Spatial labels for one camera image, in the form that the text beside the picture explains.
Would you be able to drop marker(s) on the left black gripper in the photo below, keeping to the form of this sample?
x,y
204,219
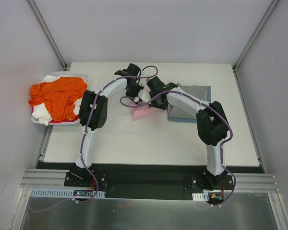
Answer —
x,y
133,90

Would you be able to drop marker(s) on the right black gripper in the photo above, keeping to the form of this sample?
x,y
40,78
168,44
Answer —
x,y
156,101

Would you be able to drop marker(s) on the pink t shirt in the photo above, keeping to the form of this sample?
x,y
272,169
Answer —
x,y
141,112

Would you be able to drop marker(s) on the blue t shirt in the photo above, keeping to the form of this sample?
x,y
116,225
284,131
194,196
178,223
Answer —
x,y
208,94

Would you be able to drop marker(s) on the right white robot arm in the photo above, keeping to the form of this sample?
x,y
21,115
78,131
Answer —
x,y
212,126

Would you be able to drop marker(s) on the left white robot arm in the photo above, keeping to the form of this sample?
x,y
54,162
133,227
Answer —
x,y
94,109

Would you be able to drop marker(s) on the orange t shirt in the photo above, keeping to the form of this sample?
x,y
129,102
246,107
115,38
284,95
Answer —
x,y
58,96

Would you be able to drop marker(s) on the white t shirt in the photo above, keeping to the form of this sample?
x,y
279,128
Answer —
x,y
40,115

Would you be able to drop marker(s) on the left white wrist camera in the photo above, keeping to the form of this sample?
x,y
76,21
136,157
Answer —
x,y
143,81

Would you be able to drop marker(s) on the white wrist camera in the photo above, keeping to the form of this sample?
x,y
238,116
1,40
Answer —
x,y
143,81
142,97

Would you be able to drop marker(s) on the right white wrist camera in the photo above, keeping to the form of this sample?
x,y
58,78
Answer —
x,y
142,97

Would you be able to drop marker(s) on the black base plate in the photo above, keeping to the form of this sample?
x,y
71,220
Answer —
x,y
164,182

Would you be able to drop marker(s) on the left aluminium corner post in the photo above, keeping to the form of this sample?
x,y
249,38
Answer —
x,y
36,12

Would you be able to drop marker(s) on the aluminium corner post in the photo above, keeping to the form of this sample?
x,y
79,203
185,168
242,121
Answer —
x,y
36,12
260,26

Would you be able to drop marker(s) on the right slotted cable duct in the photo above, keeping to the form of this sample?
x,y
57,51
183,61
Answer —
x,y
200,197

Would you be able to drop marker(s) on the slotted cable duct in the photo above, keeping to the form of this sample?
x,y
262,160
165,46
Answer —
x,y
66,193
200,197

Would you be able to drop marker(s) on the left slotted cable duct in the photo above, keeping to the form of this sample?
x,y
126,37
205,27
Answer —
x,y
66,193

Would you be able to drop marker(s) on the aluminium extrusion rail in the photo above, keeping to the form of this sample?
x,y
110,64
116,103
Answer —
x,y
246,179

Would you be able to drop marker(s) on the right aluminium corner post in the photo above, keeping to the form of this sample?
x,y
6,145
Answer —
x,y
260,26

